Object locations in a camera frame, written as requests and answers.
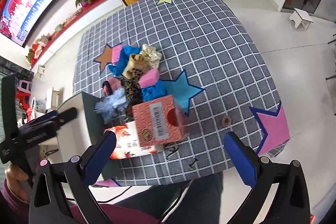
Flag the beige plush leopard trim cloth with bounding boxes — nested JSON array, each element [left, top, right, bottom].
[[122, 54, 147, 80]]

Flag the dark brown cloth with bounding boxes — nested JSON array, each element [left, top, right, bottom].
[[126, 99, 142, 119]]

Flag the person's left hand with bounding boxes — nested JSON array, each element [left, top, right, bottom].
[[5, 163, 30, 202]]

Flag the small pink paper star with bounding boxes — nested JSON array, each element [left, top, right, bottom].
[[93, 178, 121, 187]]

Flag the black metal stand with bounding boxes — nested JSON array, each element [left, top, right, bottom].
[[325, 32, 336, 83]]

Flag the blue crumpled cloth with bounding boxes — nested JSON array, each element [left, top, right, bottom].
[[142, 81, 167, 102], [109, 46, 142, 77]]

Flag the pink patterned cardboard box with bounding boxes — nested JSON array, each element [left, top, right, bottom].
[[131, 94, 187, 147]]

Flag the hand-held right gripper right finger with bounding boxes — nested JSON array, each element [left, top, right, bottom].
[[223, 131, 311, 224]]

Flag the red toy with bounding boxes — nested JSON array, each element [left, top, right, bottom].
[[16, 80, 33, 114]]

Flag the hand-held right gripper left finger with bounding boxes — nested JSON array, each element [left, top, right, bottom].
[[28, 131, 117, 224]]

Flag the blue paper star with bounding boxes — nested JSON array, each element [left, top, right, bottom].
[[157, 70, 206, 117]]

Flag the dark leopard print scrunchie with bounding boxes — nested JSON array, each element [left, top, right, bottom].
[[122, 77, 143, 102]]

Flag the strawberry print box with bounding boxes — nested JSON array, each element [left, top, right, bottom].
[[104, 120, 164, 160]]

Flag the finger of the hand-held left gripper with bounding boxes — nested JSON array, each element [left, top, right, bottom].
[[35, 107, 78, 130]]

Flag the person's left forearm maroon sleeve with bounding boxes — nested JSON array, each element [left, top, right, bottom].
[[0, 179, 30, 224]]

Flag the white grey cardboard box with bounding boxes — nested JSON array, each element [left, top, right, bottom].
[[56, 91, 124, 182]]

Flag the red wall shelf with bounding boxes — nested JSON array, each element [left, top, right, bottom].
[[28, 0, 124, 67]]

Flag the cream polka dot scrunchie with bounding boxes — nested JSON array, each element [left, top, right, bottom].
[[139, 44, 163, 69]]

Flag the small white wooden stand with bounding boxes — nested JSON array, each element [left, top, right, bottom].
[[46, 88, 63, 111]]

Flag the white wooden stool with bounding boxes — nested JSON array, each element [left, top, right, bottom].
[[289, 7, 314, 29]]

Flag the orange paper star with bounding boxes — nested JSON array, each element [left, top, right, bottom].
[[93, 43, 124, 74]]

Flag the light blue fluffy scrunchie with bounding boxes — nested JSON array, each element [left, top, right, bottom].
[[94, 88, 128, 125]]

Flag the large pink paper star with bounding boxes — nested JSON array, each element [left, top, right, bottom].
[[249, 101, 290, 156]]

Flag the pink black fluffy earmuff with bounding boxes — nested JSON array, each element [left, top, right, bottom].
[[102, 78, 124, 97]]

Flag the red shelf ornament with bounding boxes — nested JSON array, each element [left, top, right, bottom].
[[26, 35, 51, 64]]

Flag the person's dark trousers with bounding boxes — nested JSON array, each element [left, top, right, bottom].
[[115, 173, 223, 224]]

